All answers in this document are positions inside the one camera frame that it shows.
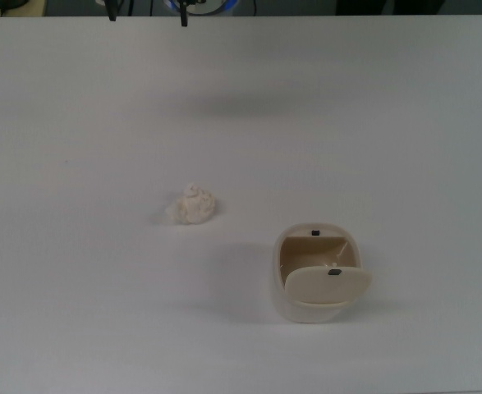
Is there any white paper trash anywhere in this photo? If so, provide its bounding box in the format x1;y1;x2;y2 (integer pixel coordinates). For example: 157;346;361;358
164;181;219;226

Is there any small cream bin with lid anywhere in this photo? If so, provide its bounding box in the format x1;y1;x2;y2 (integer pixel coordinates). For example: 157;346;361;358
270;222;375;324

